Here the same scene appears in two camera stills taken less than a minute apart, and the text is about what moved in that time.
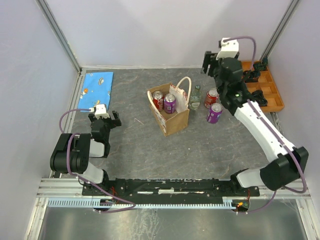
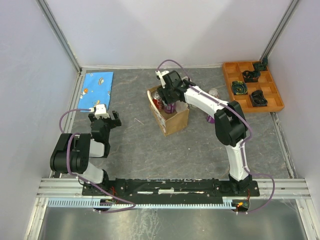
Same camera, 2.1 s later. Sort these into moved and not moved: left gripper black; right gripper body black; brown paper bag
Moved: right gripper body black
Not moved: brown paper bag; left gripper black
